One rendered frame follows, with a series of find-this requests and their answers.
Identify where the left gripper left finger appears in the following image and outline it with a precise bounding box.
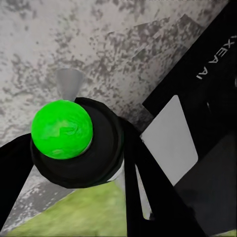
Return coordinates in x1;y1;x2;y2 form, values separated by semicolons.
0;133;34;232

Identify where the insectifuge atomizer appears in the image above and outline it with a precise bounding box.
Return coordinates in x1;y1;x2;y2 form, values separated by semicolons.
30;68;124;189

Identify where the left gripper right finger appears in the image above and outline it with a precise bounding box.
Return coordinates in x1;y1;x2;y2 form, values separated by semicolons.
124;131;207;237

